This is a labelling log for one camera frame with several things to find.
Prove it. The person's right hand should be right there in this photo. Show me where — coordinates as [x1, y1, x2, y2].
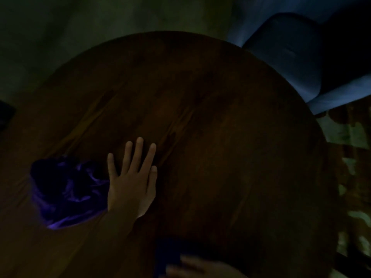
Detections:
[165, 255, 248, 278]

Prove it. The person's left hand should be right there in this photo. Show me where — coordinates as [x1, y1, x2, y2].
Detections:
[107, 137, 158, 219]

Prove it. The person's left forearm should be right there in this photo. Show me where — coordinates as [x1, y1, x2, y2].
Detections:
[59, 210, 138, 278]

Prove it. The dark blue cloth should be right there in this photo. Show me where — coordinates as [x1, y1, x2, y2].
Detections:
[154, 239, 203, 278]

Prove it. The purple satin cloth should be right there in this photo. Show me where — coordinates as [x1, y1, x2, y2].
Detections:
[30, 157, 111, 230]

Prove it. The blue upholstered armchair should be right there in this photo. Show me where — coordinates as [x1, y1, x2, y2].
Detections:
[227, 0, 371, 115]

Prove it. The patterned floor rug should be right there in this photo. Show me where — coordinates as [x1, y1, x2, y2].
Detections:
[315, 95, 371, 278]

